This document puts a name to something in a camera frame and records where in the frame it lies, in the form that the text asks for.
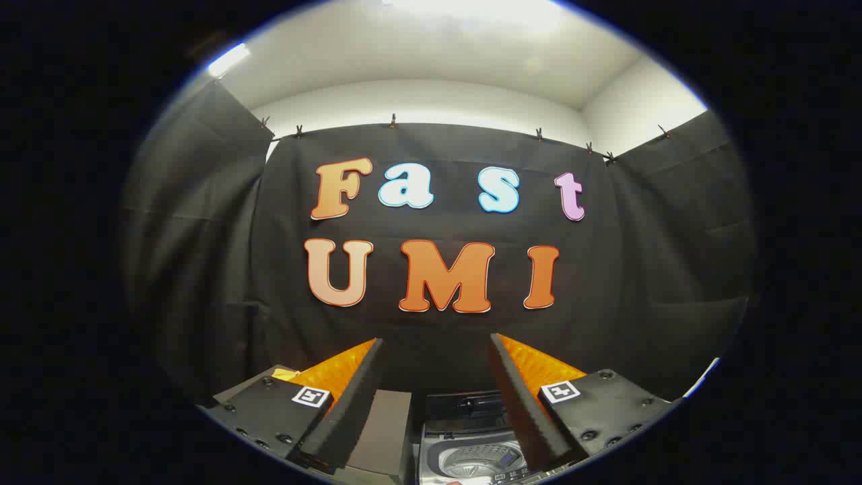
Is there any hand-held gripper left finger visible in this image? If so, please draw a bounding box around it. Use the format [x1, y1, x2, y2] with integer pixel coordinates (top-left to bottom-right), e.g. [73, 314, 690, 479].
[199, 337, 385, 472]

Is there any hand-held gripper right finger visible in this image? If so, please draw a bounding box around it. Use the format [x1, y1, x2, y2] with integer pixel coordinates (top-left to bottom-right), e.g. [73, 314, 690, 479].
[488, 333, 676, 474]

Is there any white washing machine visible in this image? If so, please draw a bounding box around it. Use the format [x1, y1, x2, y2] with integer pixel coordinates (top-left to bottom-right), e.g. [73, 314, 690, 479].
[419, 391, 563, 485]

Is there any black backdrop cloth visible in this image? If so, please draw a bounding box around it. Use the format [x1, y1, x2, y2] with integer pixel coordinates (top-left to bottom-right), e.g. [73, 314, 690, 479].
[121, 79, 758, 405]

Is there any row of black cloth clips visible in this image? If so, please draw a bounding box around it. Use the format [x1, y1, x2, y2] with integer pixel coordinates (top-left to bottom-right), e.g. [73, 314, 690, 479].
[259, 113, 673, 166]

